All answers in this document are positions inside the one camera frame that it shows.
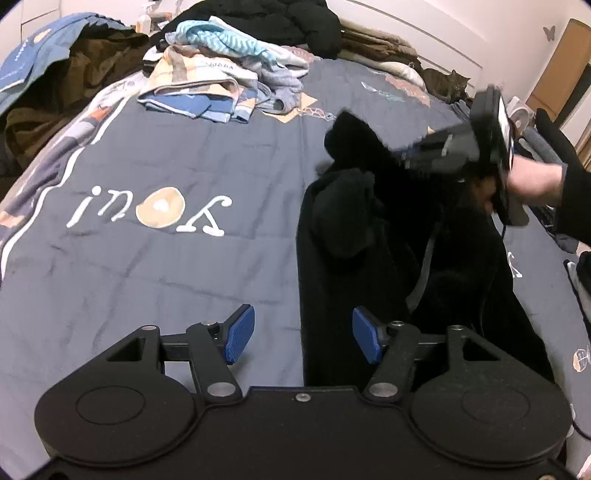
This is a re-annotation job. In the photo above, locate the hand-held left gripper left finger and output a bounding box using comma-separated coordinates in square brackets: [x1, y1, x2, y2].
[105, 304, 256, 403]

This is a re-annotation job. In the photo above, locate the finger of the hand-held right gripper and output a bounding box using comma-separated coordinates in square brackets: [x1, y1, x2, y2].
[403, 154, 463, 177]
[396, 126, 465, 157]

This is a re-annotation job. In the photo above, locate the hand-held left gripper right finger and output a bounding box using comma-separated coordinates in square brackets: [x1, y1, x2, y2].
[352, 306, 503, 403]

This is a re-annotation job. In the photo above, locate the black garment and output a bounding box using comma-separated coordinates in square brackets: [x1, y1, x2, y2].
[295, 108, 556, 387]

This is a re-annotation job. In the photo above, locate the person's right forearm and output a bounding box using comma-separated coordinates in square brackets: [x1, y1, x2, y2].
[505, 154, 591, 254]

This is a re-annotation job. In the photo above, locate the white fan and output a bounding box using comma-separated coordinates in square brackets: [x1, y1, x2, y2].
[507, 98, 537, 136]

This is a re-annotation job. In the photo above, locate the tabby cat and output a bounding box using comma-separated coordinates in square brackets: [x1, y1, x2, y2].
[421, 68, 472, 105]

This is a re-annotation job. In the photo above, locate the black chair back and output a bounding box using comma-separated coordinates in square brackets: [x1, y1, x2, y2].
[534, 108, 583, 168]

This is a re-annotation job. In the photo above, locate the white pillow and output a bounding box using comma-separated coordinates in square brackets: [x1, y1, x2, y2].
[368, 56, 428, 92]

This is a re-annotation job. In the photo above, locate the grey-blue printed bed blanket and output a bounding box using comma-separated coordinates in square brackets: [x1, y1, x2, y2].
[0, 55, 591, 480]

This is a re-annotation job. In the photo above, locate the wooden door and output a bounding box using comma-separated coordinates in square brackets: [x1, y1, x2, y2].
[525, 18, 591, 136]

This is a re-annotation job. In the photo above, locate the brown folded blanket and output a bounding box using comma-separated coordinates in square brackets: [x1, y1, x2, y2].
[338, 17, 422, 64]

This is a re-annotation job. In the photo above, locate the blue-grey crumpled cloth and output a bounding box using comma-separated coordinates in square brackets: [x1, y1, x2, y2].
[255, 58, 311, 115]

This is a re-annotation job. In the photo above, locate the black jacket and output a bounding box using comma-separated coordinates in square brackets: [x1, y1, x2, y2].
[152, 0, 343, 59]

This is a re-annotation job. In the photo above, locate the teal striped towel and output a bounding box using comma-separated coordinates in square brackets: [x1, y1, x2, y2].
[177, 20, 279, 62]

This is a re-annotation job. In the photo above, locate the beige and blue printed cloth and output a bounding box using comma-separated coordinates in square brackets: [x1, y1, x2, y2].
[137, 45, 260, 124]

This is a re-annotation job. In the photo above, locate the dark brown blanket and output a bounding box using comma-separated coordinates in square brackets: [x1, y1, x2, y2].
[4, 32, 151, 158]

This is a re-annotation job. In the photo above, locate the blue printed duvet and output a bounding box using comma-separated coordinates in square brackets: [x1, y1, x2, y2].
[0, 12, 136, 114]

